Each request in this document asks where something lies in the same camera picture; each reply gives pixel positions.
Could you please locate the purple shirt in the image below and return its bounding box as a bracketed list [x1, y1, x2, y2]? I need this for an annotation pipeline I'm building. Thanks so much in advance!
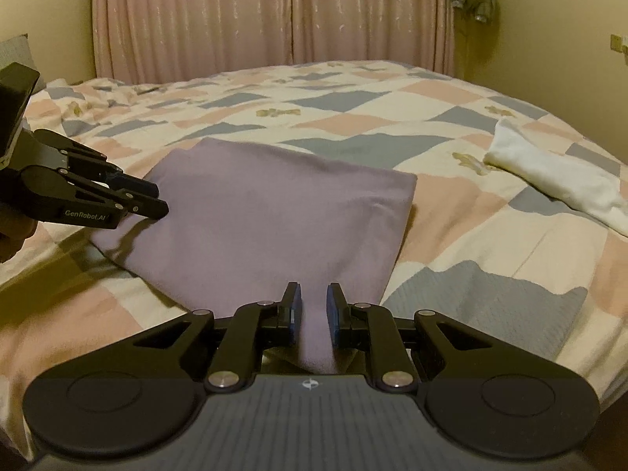
[91, 137, 419, 376]

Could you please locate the pink curtain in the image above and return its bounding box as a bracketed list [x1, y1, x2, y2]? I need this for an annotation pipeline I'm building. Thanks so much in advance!
[91, 0, 457, 84]

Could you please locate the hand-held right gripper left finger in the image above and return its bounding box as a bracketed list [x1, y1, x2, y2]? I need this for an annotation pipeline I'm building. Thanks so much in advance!
[130, 282, 301, 391]

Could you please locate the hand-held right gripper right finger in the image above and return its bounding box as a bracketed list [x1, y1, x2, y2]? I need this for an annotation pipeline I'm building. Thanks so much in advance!
[326, 283, 496, 391]

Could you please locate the white folded garment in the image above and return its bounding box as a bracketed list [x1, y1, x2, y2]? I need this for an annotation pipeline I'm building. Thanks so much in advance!
[483, 118, 628, 237]

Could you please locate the grey pillow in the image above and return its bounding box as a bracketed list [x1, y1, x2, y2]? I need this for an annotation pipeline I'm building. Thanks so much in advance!
[0, 34, 47, 96]

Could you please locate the person's left hand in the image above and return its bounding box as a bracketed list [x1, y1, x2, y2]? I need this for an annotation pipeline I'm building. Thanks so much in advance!
[0, 211, 38, 263]

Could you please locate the checkered bed quilt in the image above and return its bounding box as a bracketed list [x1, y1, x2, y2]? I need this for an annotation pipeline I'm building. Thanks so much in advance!
[0, 59, 628, 452]

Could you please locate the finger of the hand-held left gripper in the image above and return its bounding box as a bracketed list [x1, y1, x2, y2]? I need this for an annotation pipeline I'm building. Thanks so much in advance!
[34, 130, 160, 198]
[29, 167, 170, 221]

